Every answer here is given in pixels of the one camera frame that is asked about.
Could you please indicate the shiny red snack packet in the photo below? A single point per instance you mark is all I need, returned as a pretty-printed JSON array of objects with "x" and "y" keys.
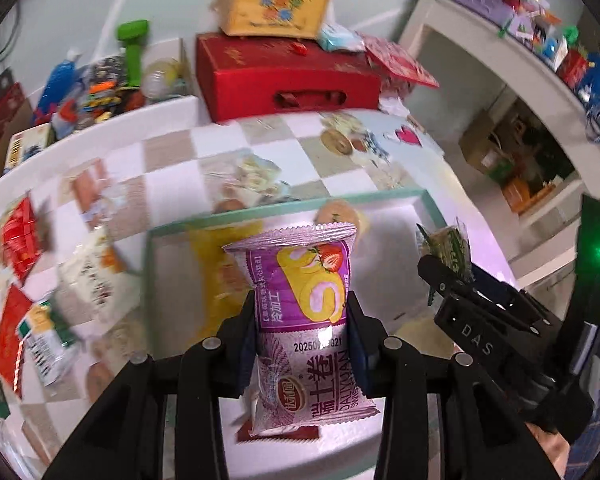
[{"x": 20, "y": 242}]

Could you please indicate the purple swiss roll packet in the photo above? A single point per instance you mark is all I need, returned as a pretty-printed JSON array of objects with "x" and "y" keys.
[{"x": 301, "y": 278}]

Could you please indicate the green dumbbell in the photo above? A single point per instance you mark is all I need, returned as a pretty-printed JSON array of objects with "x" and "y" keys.
[{"x": 132, "y": 36}]

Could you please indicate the white cardboard toy box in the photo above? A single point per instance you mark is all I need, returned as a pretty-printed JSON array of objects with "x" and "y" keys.
[{"x": 27, "y": 143}]

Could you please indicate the blue bead bag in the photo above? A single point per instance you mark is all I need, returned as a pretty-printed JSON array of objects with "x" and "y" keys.
[{"x": 58, "y": 85}]

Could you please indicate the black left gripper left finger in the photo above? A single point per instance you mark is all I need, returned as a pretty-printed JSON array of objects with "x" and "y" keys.
[{"x": 121, "y": 435}]

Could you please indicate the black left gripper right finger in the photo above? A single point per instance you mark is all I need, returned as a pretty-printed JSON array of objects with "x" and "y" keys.
[{"x": 481, "y": 436}]

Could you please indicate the yellow cardboard handle box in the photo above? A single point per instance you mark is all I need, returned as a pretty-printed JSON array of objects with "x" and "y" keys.
[{"x": 298, "y": 19}]

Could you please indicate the checkered printed tablecloth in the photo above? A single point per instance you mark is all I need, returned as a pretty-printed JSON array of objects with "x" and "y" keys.
[{"x": 170, "y": 174}]

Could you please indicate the large red gift box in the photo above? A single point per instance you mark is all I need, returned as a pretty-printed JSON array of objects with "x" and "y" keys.
[{"x": 257, "y": 76}]

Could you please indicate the red white biscuit packet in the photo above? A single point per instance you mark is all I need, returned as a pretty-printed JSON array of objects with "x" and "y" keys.
[{"x": 293, "y": 433}]

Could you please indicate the white green small snack packet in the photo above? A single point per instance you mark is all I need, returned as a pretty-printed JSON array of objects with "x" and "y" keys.
[{"x": 100, "y": 278}]

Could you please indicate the flat red snack packet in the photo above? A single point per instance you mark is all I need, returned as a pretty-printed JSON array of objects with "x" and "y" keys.
[{"x": 16, "y": 306}]

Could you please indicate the green white biscuit packet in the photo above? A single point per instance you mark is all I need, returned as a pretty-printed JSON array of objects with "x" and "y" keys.
[{"x": 48, "y": 338}]

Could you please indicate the yellow soft bread packet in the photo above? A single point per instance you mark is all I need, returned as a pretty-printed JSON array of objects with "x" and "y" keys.
[{"x": 224, "y": 286}]

